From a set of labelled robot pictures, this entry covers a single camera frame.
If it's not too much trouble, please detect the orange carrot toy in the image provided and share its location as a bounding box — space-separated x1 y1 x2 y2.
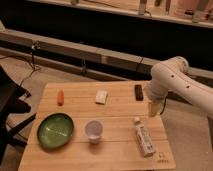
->
57 90 64 106

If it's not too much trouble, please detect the black chair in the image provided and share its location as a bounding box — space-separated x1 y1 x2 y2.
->
0 65 35 164

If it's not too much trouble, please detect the white sponge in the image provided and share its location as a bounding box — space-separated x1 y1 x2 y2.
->
95 90 108 104

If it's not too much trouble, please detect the white plastic bottle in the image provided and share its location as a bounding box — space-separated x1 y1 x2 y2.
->
134 117 156 157

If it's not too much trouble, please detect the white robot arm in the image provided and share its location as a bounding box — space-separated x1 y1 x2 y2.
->
146 56 213 119

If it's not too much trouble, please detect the black rectangular block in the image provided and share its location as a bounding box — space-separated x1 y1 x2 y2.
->
135 85 144 101

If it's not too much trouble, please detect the green bowl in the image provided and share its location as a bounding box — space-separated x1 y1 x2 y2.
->
37 113 74 149

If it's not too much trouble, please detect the black cable on floor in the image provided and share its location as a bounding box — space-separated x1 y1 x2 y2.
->
0 42 43 88

